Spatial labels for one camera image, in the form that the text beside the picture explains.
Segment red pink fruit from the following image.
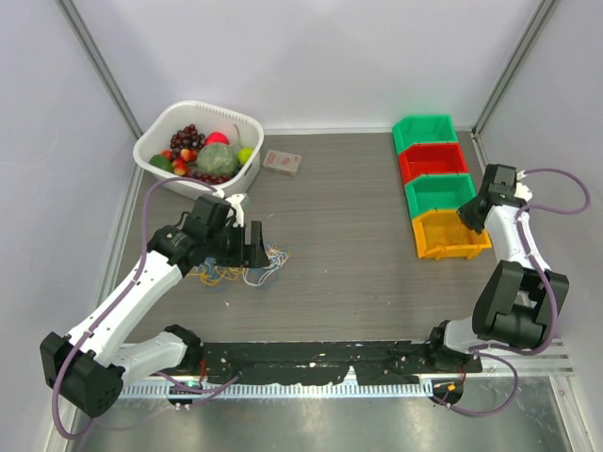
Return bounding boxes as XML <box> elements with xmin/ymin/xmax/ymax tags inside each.
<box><xmin>205</xmin><ymin>132</ymin><xmax>230</xmax><ymax>145</ymax></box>

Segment yellow storage bin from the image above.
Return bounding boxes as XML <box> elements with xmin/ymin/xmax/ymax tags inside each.
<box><xmin>412</xmin><ymin>210</ymin><xmax>492</xmax><ymax>261</ymax></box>

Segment dark red grape bunch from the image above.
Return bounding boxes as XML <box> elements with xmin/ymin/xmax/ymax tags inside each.
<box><xmin>170</xmin><ymin>124</ymin><xmax>206</xmax><ymax>150</ymax></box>

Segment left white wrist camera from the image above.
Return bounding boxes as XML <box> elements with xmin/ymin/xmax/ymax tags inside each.
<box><xmin>217</xmin><ymin>189</ymin><xmax>248</xmax><ymax>228</ymax></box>

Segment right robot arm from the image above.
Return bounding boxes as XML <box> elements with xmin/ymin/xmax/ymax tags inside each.
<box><xmin>425</xmin><ymin>164</ymin><xmax>569</xmax><ymax>372</ymax></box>

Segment lime green fruit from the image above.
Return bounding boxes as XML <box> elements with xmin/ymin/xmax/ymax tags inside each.
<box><xmin>236</xmin><ymin>147</ymin><xmax>254</xmax><ymax>166</ymax></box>

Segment coloured wire bundle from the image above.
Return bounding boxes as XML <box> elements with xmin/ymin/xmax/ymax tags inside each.
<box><xmin>190</xmin><ymin>243</ymin><xmax>293</xmax><ymax>289</ymax></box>

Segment near green storage bin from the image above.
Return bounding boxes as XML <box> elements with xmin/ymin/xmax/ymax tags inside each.
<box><xmin>404</xmin><ymin>173</ymin><xmax>476</xmax><ymax>219</ymax></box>

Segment white plastic basket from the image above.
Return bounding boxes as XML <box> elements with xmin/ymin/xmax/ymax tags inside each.
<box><xmin>133</xmin><ymin>101</ymin><xmax>264</xmax><ymax>196</ymax></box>

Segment far green storage bin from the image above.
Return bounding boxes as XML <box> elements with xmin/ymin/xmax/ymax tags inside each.
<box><xmin>392</xmin><ymin>115</ymin><xmax>458</xmax><ymax>154</ymax></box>

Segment red storage bin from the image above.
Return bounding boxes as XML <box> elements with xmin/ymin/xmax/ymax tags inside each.
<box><xmin>398</xmin><ymin>143</ymin><xmax>468</xmax><ymax>185</ymax></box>

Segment green avocado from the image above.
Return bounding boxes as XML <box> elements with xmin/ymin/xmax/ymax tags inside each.
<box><xmin>149</xmin><ymin>154</ymin><xmax>173</xmax><ymax>173</ymax></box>

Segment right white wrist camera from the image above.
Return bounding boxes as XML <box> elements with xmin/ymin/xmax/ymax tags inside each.
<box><xmin>514</xmin><ymin>170</ymin><xmax>533</xmax><ymax>202</ymax></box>

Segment green round melon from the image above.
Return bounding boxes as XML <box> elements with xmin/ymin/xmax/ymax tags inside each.
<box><xmin>196</xmin><ymin>143</ymin><xmax>238</xmax><ymax>176</ymax></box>

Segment white slotted cable duct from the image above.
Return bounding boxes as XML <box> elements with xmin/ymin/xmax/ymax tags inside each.
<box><xmin>120</xmin><ymin>379</ymin><xmax>433</xmax><ymax>402</ymax></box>

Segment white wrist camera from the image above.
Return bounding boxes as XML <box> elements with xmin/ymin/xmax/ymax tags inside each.
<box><xmin>514</xmin><ymin>170</ymin><xmax>533</xmax><ymax>202</ymax></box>
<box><xmin>217</xmin><ymin>189</ymin><xmax>248</xmax><ymax>228</ymax></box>

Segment red playing card box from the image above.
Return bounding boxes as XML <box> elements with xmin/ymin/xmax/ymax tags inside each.
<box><xmin>263</xmin><ymin>150</ymin><xmax>302</xmax><ymax>177</ymax></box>

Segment red strawberries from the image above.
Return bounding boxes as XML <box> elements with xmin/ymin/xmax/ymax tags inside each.
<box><xmin>159</xmin><ymin>148</ymin><xmax>198</xmax><ymax>176</ymax></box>

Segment green storage bin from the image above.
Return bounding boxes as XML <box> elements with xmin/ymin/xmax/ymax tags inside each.
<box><xmin>404</xmin><ymin>173</ymin><xmax>476</xmax><ymax>219</ymax></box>
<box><xmin>392</xmin><ymin>115</ymin><xmax>458</xmax><ymax>154</ymax></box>

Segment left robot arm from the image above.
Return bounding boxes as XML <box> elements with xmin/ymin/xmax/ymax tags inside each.
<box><xmin>41</xmin><ymin>194</ymin><xmax>269</xmax><ymax>418</ymax></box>

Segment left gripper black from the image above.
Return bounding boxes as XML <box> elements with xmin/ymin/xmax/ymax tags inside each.
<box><xmin>206</xmin><ymin>219</ymin><xmax>269</xmax><ymax>267</ymax></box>

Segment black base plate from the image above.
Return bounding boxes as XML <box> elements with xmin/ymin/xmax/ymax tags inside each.
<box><xmin>163</xmin><ymin>341</ymin><xmax>482</xmax><ymax>386</ymax></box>

